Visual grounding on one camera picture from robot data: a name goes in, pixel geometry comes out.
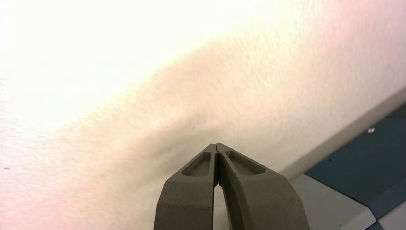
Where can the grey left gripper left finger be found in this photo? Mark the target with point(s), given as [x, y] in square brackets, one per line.
[187, 203]

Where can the dark green grey control box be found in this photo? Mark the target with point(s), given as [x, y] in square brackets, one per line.
[364, 158]

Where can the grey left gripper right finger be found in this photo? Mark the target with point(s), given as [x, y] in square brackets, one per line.
[263, 203]

